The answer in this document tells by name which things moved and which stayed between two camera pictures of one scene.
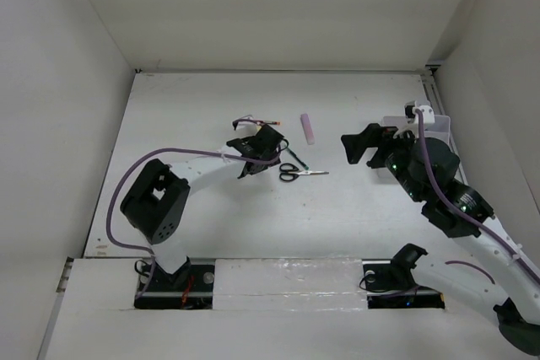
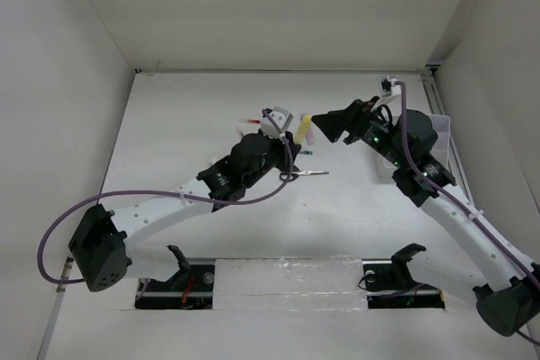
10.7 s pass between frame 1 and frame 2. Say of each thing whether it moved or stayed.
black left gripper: moved
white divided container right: stayed
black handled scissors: stayed
